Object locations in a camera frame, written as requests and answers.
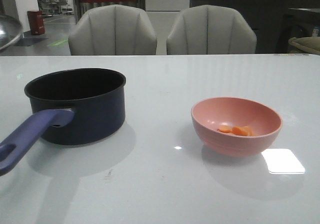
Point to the glass lid with blue knob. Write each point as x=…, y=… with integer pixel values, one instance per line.
x=11, y=31

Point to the pink bowl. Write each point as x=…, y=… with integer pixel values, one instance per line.
x=209, y=114

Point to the grey chair left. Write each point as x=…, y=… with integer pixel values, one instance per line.
x=113, y=30

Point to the dark cabinet counter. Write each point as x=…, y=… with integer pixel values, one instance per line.
x=268, y=19

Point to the grey chair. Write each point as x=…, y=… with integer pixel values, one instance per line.
x=210, y=30
x=113, y=30

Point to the orange ham slices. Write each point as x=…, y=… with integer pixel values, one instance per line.
x=236, y=130

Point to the white refrigerator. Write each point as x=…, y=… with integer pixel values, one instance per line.
x=162, y=14

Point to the red bin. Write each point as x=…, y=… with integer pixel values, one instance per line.
x=36, y=22

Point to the grey chair right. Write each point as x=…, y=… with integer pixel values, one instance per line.
x=210, y=30

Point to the dark blue pot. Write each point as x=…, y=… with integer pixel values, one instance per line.
x=69, y=107

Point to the beige sofa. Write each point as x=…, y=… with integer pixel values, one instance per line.
x=310, y=45

